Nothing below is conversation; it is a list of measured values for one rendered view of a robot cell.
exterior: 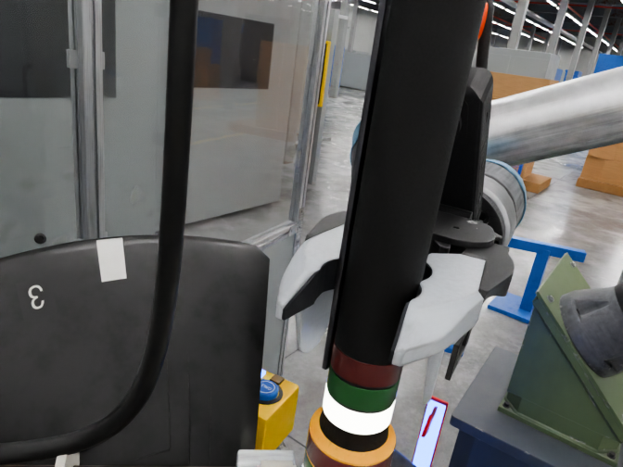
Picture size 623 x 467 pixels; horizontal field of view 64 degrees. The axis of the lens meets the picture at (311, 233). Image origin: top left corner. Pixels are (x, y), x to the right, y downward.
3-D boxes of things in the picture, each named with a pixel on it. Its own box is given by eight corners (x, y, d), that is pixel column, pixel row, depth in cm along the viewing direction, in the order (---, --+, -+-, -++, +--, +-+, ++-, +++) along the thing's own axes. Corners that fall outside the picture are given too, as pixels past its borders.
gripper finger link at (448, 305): (447, 486, 19) (457, 358, 27) (489, 350, 16) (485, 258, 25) (366, 458, 19) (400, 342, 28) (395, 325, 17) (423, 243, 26)
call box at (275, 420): (177, 430, 81) (180, 375, 77) (216, 397, 90) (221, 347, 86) (260, 475, 75) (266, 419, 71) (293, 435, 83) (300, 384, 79)
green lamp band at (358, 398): (332, 411, 22) (336, 388, 22) (322, 365, 25) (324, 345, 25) (404, 413, 23) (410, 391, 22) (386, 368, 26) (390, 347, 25)
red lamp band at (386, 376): (336, 387, 22) (340, 363, 21) (325, 343, 25) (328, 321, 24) (410, 389, 22) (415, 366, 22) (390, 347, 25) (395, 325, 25)
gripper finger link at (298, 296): (272, 411, 21) (382, 334, 28) (288, 286, 19) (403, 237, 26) (222, 376, 23) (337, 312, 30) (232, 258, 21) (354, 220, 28)
